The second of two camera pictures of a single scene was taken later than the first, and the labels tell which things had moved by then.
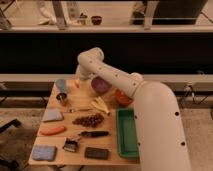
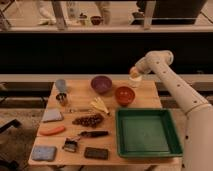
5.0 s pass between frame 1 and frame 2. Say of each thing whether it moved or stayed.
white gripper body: moved
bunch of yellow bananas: stayed
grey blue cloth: stayed
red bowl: stayed
